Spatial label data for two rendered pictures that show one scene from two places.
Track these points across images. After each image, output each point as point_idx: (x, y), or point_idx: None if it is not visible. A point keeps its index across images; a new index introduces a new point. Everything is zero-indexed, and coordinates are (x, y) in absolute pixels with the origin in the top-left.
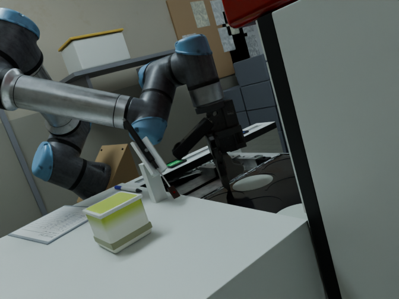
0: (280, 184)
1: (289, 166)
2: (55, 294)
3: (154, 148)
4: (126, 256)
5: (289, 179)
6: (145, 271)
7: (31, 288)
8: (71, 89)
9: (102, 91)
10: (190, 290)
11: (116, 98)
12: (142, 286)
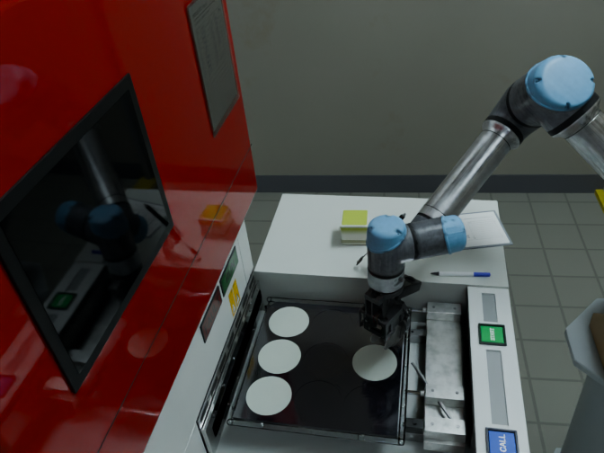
0: (338, 361)
1: (357, 402)
2: (343, 208)
3: None
4: (334, 230)
5: (334, 371)
6: (310, 228)
7: (365, 205)
8: (453, 169)
9: (440, 191)
10: (279, 229)
11: (426, 203)
12: (302, 224)
